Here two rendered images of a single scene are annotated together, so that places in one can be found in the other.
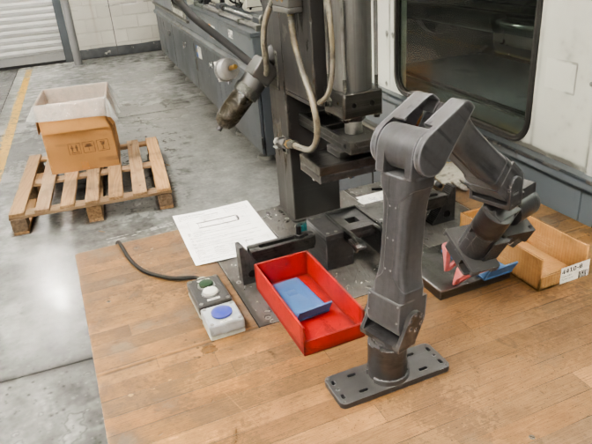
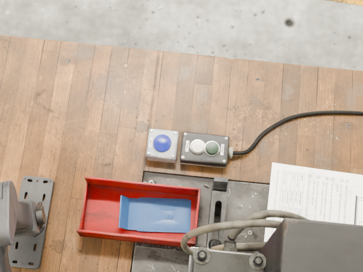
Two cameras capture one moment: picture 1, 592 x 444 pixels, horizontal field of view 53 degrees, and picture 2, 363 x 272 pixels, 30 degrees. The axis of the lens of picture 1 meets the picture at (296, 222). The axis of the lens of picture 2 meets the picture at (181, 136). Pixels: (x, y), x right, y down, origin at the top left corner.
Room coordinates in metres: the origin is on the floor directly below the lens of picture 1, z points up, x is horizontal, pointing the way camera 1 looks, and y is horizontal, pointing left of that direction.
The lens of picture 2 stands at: (1.17, -0.24, 2.36)
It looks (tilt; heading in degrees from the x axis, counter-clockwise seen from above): 72 degrees down; 116
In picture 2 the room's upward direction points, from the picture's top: 1 degrees clockwise
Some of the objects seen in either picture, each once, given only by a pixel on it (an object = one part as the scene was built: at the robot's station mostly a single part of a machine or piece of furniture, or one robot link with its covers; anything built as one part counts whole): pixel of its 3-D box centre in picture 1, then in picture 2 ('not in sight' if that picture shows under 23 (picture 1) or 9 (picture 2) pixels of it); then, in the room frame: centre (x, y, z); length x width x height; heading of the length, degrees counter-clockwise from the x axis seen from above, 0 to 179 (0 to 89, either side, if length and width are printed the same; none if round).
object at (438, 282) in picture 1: (451, 267); not in sight; (1.06, -0.32, 0.91); 0.17 x 0.16 x 0.02; 111
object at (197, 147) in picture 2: (210, 293); (197, 147); (1.00, 0.18, 0.93); 0.03 x 0.03 x 0.02
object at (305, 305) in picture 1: (298, 294); (155, 213); (0.99, 0.01, 0.92); 0.15 x 0.07 x 0.03; 25
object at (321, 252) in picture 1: (356, 235); not in sight; (1.18, -0.13, 0.94); 0.20 x 0.10 x 0.07; 111
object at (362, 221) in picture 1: (356, 218); not in sight; (1.18, -0.13, 0.98); 0.20 x 0.10 x 0.01; 111
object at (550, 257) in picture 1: (520, 243); not in sight; (1.10, -0.48, 0.93); 0.25 x 0.13 x 0.08; 21
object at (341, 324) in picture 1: (306, 298); (139, 212); (0.96, -0.01, 0.93); 0.25 x 0.12 x 0.06; 21
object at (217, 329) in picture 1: (223, 325); (162, 147); (0.93, 0.15, 0.90); 0.07 x 0.07 x 0.06; 21
